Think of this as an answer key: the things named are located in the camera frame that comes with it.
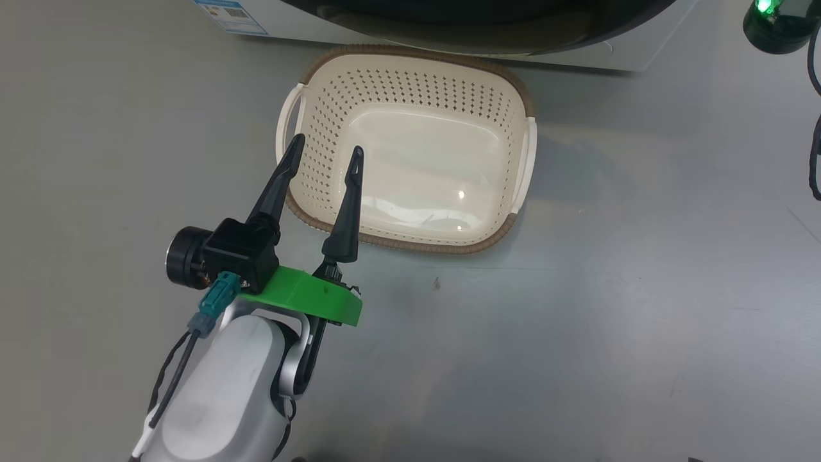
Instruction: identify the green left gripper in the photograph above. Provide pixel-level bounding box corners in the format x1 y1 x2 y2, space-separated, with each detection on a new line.
241 133 365 328

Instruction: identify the cream perforated laundry basket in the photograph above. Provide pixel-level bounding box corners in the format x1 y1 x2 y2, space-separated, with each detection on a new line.
276 45 538 255

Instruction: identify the white washing machine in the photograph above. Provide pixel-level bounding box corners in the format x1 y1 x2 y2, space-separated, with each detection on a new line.
192 0 700 73

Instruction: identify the blue energy label sticker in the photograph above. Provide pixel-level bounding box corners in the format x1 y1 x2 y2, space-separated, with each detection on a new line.
194 0 268 36

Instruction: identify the teal plug left camera cable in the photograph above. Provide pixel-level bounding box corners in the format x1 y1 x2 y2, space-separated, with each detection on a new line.
128 271 242 462

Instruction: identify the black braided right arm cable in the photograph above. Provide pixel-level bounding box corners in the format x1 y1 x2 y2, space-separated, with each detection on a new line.
807 26 821 201

